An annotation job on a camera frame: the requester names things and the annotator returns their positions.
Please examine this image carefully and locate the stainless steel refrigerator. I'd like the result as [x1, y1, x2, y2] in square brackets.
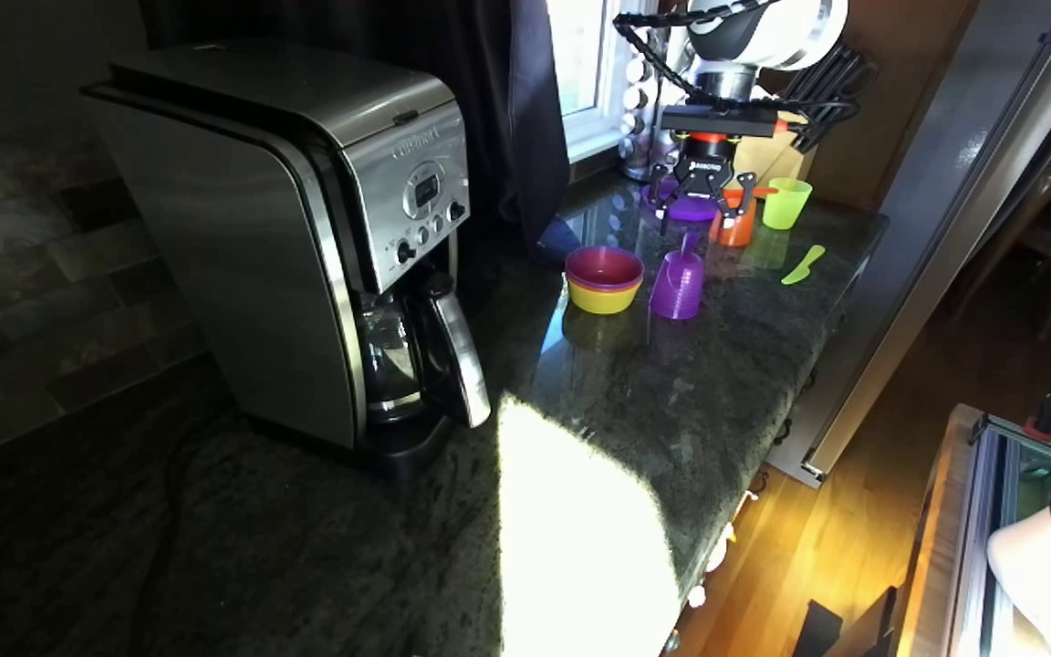
[767, 0, 1051, 489]

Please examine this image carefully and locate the stainless steel coffee maker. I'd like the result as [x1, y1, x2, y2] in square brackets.
[81, 41, 499, 473]

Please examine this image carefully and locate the wooden knife block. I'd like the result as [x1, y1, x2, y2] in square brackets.
[730, 109, 818, 191]

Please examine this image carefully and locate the purple plastic cup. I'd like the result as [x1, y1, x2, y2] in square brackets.
[651, 249, 709, 324]

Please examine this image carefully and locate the grey storage bin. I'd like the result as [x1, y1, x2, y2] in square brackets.
[894, 401, 1051, 657]

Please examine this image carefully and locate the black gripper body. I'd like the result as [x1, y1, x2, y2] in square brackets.
[674, 128, 739, 191]

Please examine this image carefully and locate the bright window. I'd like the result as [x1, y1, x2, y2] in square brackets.
[544, 0, 664, 169]

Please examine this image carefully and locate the green plastic knife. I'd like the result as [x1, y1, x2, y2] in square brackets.
[776, 241, 831, 293]

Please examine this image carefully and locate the yellow plastic cup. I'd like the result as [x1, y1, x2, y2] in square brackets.
[564, 282, 646, 322]

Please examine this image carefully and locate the blue plastic item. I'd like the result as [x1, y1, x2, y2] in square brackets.
[535, 214, 584, 254]

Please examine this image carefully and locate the chrome coffee pod carousel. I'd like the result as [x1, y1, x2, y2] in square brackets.
[616, 10, 681, 186]

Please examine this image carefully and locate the glass coffee carafe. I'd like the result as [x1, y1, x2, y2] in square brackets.
[356, 269, 496, 449]

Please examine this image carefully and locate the orange plastic cup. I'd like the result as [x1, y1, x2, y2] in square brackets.
[713, 181, 761, 252]

